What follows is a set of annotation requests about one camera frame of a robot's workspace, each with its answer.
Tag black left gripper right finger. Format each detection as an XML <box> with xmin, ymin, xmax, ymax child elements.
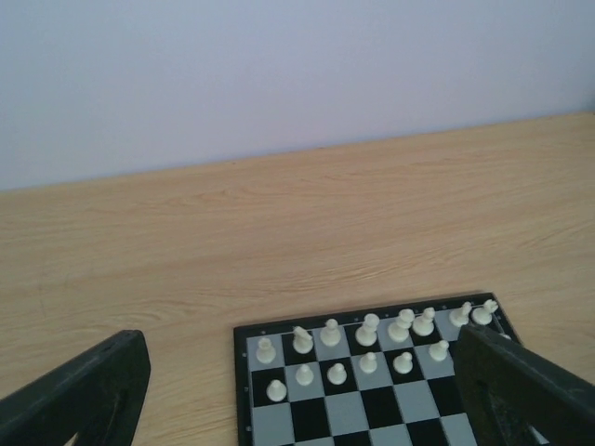
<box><xmin>454</xmin><ymin>325</ymin><xmax>594</xmax><ymax>445</ymax></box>

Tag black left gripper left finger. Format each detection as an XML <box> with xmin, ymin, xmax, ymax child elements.
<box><xmin>1</xmin><ymin>330</ymin><xmax>151</xmax><ymax>445</ymax></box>

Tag white chess piece row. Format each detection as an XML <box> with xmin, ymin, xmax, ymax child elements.
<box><xmin>243</xmin><ymin>295</ymin><xmax>507</xmax><ymax>413</ymax></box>

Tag black and grey chessboard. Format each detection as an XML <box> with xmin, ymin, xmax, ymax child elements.
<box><xmin>233</xmin><ymin>293</ymin><xmax>493</xmax><ymax>445</ymax></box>

